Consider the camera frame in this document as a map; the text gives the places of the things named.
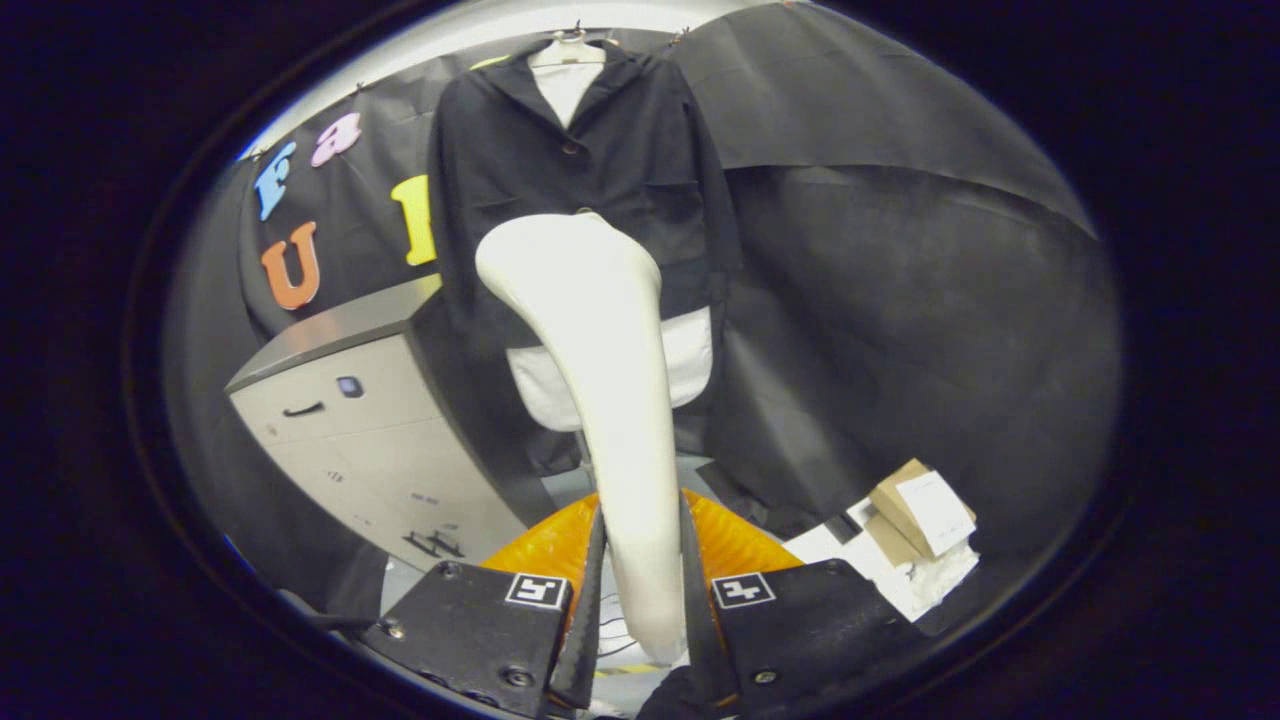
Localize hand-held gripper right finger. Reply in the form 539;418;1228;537
682;490;926;720

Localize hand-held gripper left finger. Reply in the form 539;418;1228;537
360;490;608;720

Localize white garment steamer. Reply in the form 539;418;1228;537
475;212;691;666

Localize black jacket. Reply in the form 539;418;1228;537
428;38;743;476

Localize white plastic packaging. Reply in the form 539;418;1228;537
785;495;981;621

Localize grey drawer cabinet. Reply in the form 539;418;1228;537
225;273;561;571

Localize black backdrop cloth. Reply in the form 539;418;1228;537
165;0;1123;621

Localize white mannequin torso with stand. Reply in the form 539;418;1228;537
505;38;714;433

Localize black cable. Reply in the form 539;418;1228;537
278;588;386;636

